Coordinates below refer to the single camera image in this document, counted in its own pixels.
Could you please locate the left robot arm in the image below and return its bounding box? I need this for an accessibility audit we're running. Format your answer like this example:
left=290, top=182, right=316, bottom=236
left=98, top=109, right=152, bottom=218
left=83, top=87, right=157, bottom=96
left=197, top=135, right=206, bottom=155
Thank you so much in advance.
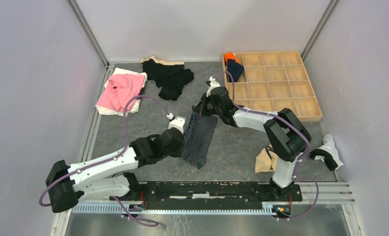
left=44, top=127, right=184, bottom=213

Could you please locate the pink garment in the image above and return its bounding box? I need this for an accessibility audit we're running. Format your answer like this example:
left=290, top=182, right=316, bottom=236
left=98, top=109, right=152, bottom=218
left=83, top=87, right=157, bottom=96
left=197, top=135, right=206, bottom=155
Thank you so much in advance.
left=96, top=73, right=146, bottom=113

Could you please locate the wooden compartment tray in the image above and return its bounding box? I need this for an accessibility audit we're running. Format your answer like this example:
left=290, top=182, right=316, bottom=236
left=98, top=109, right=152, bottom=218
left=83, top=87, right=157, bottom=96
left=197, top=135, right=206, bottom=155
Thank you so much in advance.
left=223, top=51, right=323, bottom=122

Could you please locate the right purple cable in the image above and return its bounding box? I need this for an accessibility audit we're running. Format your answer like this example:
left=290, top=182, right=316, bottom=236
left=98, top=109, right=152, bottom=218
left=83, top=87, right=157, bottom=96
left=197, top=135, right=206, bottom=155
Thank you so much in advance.
left=212, top=71, right=319, bottom=221

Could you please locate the navy rolled garment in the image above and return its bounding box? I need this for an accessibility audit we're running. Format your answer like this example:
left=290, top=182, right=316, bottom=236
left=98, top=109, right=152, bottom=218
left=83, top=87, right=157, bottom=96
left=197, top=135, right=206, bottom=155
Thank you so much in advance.
left=227, top=59, right=244, bottom=83

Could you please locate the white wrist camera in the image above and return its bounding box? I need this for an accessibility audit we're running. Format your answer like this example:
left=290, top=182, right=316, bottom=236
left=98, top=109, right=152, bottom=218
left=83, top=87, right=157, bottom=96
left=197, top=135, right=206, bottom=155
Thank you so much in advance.
left=206, top=76, right=221, bottom=97
left=166, top=113, right=186, bottom=134

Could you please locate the beige garment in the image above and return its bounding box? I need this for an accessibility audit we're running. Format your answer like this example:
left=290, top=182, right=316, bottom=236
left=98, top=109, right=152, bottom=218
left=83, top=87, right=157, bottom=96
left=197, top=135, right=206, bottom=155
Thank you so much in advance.
left=255, top=145, right=278, bottom=173

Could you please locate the navy striped boxer underwear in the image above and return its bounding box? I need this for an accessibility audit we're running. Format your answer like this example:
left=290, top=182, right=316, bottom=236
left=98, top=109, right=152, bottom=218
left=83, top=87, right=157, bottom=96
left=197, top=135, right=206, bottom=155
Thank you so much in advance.
left=180, top=112, right=217, bottom=169

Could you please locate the black underwear pile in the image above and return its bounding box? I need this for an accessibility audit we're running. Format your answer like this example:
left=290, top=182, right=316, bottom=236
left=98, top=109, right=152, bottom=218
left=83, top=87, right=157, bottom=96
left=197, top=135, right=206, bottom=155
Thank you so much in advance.
left=142, top=59, right=194, bottom=101

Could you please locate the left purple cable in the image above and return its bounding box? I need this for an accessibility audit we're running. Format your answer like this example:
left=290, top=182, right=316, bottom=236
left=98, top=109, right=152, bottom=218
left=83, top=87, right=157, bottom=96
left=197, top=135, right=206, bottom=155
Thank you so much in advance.
left=38, top=95, right=175, bottom=227

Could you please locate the purple cable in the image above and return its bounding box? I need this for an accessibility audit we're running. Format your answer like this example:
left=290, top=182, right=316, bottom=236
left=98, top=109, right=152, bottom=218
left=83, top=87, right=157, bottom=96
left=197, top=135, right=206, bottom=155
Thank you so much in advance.
left=212, top=71, right=319, bottom=221
left=38, top=95, right=175, bottom=227

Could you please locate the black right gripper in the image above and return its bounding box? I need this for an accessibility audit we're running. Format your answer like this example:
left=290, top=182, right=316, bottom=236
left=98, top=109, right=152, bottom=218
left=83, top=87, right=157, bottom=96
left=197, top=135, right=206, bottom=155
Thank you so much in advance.
left=193, top=92, right=222, bottom=116

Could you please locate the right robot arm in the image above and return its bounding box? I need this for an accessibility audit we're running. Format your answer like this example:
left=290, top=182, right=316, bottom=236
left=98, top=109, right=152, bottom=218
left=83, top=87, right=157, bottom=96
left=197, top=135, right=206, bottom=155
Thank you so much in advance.
left=193, top=87, right=311, bottom=201

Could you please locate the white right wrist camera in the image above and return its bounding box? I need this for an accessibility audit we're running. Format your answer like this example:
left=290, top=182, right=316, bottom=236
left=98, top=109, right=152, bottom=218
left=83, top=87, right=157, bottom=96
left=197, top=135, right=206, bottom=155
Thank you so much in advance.
left=206, top=76, right=221, bottom=97

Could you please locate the orange rolled garment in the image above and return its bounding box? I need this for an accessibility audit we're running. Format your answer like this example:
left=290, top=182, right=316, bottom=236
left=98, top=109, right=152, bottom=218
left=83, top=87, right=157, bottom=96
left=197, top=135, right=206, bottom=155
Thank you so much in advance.
left=223, top=53, right=239, bottom=66

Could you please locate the white black garment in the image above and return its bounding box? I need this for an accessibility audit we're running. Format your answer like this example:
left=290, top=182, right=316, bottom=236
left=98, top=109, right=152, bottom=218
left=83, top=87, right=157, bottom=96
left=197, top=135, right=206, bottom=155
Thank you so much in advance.
left=309, top=134, right=344, bottom=171

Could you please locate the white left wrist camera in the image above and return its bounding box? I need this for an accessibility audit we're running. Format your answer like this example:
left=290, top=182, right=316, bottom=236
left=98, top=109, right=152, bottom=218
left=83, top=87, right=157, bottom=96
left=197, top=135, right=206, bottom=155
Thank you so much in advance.
left=166, top=113, right=186, bottom=134

